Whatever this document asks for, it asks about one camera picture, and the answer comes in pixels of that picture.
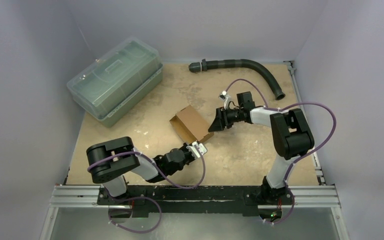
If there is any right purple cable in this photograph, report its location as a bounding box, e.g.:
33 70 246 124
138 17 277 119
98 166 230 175
223 78 338 227

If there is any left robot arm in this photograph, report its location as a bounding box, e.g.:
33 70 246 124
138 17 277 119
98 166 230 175
86 136 208 205

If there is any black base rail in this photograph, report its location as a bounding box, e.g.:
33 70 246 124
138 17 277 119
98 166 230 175
97 185 294 220

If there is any black corrugated hose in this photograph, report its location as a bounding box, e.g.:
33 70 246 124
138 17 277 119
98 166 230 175
188 58 286 101

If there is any clear plastic storage box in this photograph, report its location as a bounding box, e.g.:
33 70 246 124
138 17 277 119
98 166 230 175
66 37 163 128

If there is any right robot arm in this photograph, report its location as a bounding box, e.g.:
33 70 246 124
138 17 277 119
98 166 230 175
208 91 315 204

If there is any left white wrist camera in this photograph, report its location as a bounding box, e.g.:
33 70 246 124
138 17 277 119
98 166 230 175
186 141 208 159

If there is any brown cardboard box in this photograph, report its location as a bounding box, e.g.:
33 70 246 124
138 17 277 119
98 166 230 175
169 105 214 144

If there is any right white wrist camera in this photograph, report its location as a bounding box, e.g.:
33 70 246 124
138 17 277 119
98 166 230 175
218 90 232 110

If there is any aluminium frame profile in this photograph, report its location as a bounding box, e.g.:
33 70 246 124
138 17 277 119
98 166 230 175
39 185 350 240

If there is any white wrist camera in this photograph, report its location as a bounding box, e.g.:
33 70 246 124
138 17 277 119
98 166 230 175
218 90 232 110
186 141 208 159

